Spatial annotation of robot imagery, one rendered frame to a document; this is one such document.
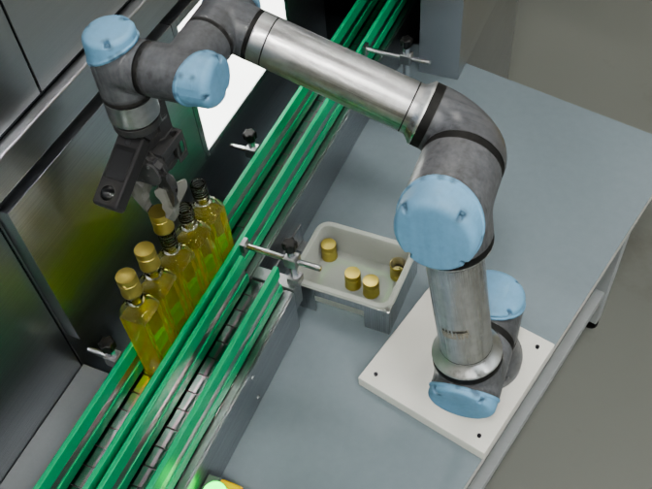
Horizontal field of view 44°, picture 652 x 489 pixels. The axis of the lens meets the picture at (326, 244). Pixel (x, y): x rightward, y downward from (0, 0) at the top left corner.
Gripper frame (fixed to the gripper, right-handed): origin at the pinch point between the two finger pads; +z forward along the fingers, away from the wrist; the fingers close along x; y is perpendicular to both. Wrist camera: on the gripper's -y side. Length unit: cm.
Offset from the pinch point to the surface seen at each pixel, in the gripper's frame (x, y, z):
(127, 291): -0.8, -12.9, 4.5
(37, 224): 11.9, -13.3, -7.2
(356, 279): -23, 25, 38
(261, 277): -7.8, 13.2, 30.0
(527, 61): -20, 206, 118
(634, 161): -70, 84, 43
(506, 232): -48, 53, 43
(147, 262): -1.0, -6.9, 4.0
